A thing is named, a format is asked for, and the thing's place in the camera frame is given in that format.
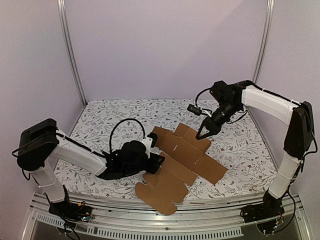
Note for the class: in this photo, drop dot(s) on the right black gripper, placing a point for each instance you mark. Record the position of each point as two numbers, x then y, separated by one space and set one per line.
211 124

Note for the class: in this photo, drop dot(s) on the brown cardboard box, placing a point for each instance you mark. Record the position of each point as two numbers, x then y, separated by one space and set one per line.
185 160

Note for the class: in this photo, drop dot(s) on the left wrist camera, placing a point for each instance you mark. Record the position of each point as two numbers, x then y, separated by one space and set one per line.
149 142

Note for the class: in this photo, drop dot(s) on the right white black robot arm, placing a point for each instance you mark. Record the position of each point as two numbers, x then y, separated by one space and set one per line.
299 133

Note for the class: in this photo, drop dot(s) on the aluminium front rail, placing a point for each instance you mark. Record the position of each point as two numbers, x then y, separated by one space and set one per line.
206 219

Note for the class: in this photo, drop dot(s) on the right aluminium frame post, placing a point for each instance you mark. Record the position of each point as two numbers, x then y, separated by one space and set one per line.
264 40

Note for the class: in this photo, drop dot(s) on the aluminium frame post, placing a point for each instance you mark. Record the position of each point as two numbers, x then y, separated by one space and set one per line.
61 6
264 40

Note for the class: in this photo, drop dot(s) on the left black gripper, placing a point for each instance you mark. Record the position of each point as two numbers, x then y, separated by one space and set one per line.
154 166

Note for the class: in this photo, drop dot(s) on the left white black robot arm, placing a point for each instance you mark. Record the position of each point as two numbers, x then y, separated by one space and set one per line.
44 140

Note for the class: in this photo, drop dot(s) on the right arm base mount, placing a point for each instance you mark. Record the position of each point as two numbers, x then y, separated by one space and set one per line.
270 207

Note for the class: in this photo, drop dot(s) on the left aluminium frame post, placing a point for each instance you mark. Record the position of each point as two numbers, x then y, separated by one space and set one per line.
61 6

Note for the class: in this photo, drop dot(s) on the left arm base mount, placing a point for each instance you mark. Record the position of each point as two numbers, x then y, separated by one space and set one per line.
71 211

